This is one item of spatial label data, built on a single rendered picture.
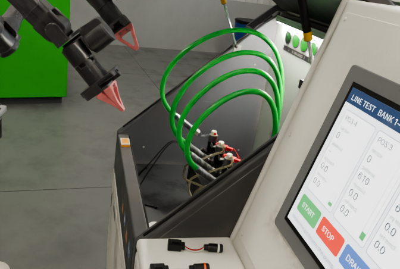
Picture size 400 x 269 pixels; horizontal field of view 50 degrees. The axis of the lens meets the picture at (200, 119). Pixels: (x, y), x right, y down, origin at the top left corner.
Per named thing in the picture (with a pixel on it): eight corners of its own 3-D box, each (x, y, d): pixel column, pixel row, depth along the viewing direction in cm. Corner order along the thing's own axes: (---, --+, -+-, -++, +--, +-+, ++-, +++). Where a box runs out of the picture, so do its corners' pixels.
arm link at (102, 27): (50, 23, 106) (41, 29, 98) (86, -5, 105) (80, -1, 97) (82, 62, 110) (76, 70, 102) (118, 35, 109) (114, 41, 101)
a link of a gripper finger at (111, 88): (128, 109, 106) (104, 79, 104) (106, 125, 108) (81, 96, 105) (133, 101, 113) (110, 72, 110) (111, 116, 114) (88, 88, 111)
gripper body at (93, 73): (116, 77, 103) (96, 52, 101) (84, 100, 106) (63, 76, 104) (121, 70, 110) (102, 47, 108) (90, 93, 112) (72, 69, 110)
